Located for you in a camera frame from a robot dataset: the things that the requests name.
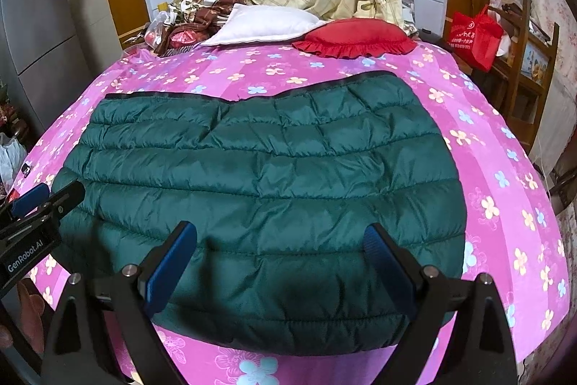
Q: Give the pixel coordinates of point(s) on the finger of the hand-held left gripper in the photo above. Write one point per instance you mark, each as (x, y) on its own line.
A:
(29, 200)
(65, 198)

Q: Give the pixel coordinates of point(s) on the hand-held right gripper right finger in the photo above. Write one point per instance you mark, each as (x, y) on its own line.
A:
(385, 265)

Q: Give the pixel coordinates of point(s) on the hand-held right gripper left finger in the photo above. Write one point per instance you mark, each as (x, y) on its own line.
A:
(173, 263)

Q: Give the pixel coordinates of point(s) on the green puffer jacket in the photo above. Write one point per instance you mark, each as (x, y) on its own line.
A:
(270, 186)

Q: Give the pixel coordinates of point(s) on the person's left hand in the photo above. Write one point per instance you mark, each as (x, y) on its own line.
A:
(3, 337)

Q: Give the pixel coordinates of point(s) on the white plastic bag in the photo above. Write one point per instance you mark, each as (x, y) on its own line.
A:
(11, 161)

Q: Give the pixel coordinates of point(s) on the pink floral bed sheet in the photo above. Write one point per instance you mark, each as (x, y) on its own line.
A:
(496, 186)

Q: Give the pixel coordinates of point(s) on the grey refrigerator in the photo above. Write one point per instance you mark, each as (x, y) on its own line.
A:
(40, 46)

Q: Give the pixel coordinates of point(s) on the clear plastic bag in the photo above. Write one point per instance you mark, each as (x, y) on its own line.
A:
(155, 31)

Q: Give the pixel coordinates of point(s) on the dark wooden chair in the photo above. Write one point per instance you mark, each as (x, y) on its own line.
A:
(563, 186)

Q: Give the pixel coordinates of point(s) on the red ruffled pillow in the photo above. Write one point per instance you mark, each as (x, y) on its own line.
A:
(356, 37)

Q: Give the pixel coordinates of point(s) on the black box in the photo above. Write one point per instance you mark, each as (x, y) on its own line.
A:
(430, 35)

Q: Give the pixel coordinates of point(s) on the red shopping bag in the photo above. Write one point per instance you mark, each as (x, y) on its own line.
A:
(473, 42)

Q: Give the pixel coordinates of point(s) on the white pillow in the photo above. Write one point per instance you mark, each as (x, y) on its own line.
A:
(257, 24)

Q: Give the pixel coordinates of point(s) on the pink floral cloth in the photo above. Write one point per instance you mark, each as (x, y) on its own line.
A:
(502, 1)

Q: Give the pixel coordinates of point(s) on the floral curtain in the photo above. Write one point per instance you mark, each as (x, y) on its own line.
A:
(556, 6)

